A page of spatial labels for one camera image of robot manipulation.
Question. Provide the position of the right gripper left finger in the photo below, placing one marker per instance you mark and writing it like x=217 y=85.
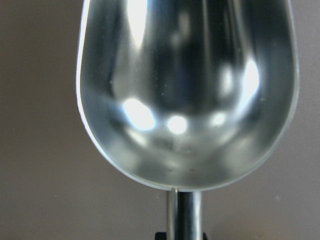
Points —
x=160 y=236

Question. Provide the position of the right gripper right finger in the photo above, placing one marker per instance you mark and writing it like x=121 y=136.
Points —
x=204 y=236

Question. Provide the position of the stainless steel ice scoop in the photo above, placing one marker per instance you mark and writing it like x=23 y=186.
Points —
x=186 y=96

